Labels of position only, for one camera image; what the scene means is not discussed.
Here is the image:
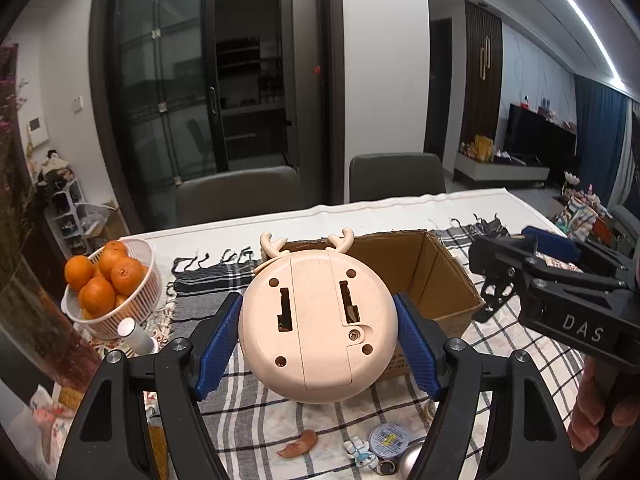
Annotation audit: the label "round blue label tin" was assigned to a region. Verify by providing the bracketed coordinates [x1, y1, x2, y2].
[368, 422, 411, 460]

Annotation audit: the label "pink deer-shaped round toy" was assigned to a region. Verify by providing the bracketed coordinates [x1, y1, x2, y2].
[239, 229, 398, 404]

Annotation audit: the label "person's right hand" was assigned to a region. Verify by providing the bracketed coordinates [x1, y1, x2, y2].
[567, 356, 639, 452]

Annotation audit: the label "colourful striped bag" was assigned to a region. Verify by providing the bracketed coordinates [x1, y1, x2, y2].
[553, 192, 613, 242]

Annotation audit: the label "white patterned tablecloth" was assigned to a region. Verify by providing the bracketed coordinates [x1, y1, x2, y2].
[0, 187, 582, 480]

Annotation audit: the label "brown cardboard box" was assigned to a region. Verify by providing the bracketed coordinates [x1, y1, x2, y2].
[283, 230, 482, 382]

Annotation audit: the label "silver egg-shaped object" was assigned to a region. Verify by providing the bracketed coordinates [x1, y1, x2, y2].
[397, 440, 424, 480]

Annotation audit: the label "white tv cabinet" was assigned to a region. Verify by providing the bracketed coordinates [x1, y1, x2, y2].
[454, 153, 550, 182]

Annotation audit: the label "small white cylinder bottle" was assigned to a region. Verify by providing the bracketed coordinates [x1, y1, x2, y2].
[117, 318, 158, 356]

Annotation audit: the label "black television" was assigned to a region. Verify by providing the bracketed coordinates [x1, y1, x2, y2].
[503, 104, 577, 169]

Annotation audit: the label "white plastic fruit basket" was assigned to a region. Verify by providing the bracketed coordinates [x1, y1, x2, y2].
[62, 236, 162, 340]

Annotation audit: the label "small white blue figurine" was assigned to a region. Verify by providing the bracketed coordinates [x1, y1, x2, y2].
[343, 436, 380, 470]

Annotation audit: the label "blue curtain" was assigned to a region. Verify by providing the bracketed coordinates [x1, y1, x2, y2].
[575, 75, 629, 205]

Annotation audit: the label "orange fruit front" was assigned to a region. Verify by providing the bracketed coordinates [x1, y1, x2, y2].
[79, 278, 116, 318]

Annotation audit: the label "orange fruit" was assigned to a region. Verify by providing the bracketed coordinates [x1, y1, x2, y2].
[64, 255, 94, 292]
[79, 278, 116, 318]
[111, 257, 146, 296]
[98, 240, 128, 281]

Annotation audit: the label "glass flower vase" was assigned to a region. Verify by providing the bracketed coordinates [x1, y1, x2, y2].
[1, 258, 101, 393]

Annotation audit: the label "checkered grey white cloth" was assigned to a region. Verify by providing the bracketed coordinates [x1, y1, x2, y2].
[153, 221, 584, 479]

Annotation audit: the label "grey chair right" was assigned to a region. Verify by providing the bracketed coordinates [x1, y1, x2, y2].
[349, 153, 446, 203]

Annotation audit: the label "grey chair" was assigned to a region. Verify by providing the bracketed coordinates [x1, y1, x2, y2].
[349, 153, 446, 203]
[176, 166, 305, 226]

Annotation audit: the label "orange fruit right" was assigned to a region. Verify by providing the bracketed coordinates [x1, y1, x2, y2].
[111, 257, 146, 296]

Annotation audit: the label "orange fruit left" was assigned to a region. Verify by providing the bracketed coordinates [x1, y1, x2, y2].
[64, 255, 94, 292]

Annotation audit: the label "brown curved shell piece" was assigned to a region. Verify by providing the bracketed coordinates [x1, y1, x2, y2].
[278, 429, 318, 460]

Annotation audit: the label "orange fruit top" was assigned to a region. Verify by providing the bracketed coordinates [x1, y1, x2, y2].
[98, 240, 128, 281]

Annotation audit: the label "dark wooden door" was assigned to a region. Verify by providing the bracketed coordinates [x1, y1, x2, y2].
[461, 1, 503, 144]

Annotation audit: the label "purple dried flowers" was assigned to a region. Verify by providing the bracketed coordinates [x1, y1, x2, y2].
[1, 44, 34, 289]

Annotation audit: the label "white shoe rack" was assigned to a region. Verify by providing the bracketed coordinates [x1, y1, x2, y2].
[46, 179, 91, 258]

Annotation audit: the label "grey chair left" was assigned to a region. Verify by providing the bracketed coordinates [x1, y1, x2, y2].
[176, 166, 305, 226]

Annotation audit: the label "grey refrigerator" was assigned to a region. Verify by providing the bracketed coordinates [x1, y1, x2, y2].
[280, 0, 322, 206]

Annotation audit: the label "black sliding glass door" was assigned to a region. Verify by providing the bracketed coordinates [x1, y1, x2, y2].
[89, 0, 345, 232]

